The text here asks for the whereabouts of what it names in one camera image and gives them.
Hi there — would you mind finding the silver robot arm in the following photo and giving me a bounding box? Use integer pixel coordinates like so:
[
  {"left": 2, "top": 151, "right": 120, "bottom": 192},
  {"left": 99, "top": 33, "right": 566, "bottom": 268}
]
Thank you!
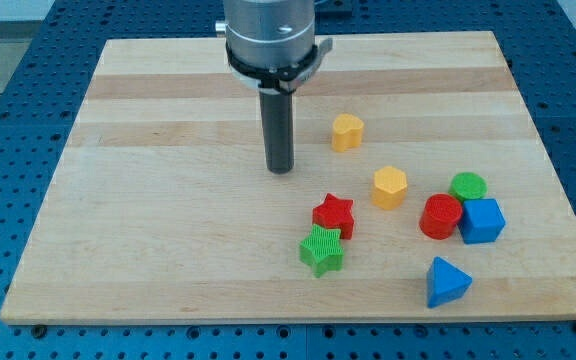
[{"left": 223, "top": 0, "right": 333, "bottom": 95}]

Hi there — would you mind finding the yellow heart block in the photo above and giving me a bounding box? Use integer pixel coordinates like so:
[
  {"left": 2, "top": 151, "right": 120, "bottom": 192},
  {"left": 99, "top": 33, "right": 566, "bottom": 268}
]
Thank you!
[{"left": 331, "top": 113, "right": 364, "bottom": 152}]

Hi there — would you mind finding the yellow hexagon block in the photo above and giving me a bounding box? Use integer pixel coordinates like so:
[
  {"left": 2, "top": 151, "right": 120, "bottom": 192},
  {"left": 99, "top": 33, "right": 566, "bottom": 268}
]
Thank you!
[{"left": 371, "top": 166, "right": 408, "bottom": 210}]

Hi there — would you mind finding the red star block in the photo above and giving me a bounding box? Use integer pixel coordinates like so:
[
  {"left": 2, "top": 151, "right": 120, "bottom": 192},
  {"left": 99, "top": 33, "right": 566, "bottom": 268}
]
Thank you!
[{"left": 312, "top": 193, "right": 355, "bottom": 240}]

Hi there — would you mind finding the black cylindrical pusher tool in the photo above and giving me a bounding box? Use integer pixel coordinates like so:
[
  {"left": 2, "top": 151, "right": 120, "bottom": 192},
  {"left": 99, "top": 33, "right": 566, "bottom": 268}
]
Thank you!
[{"left": 259, "top": 93, "right": 294, "bottom": 174}]

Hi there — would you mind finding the green star block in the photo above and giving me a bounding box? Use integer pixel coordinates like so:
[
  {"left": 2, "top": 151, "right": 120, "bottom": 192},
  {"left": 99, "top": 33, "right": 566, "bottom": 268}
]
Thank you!
[{"left": 299, "top": 224, "right": 345, "bottom": 278}]

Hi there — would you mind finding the wooden board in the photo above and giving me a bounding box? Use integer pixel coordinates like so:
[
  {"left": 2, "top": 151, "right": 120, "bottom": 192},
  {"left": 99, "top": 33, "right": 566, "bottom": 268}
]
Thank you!
[{"left": 0, "top": 31, "right": 576, "bottom": 325}]

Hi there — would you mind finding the red cylinder block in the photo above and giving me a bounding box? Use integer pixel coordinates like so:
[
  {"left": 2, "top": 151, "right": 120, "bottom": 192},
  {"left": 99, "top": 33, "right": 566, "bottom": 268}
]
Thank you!
[{"left": 419, "top": 193, "right": 463, "bottom": 240}]

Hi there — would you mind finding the green cylinder block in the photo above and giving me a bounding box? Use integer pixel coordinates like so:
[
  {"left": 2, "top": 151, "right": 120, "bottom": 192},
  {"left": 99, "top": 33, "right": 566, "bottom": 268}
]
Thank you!
[{"left": 449, "top": 172, "right": 488, "bottom": 203}]

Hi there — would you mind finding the blue triangle block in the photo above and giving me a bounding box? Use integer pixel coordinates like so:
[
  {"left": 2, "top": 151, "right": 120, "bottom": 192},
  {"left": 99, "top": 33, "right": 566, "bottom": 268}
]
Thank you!
[{"left": 426, "top": 257, "right": 473, "bottom": 308}]

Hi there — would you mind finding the blue cube block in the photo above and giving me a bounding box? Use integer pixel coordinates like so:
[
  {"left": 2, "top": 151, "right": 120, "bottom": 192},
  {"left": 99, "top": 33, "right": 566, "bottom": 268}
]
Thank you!
[{"left": 458, "top": 198, "right": 506, "bottom": 245}]

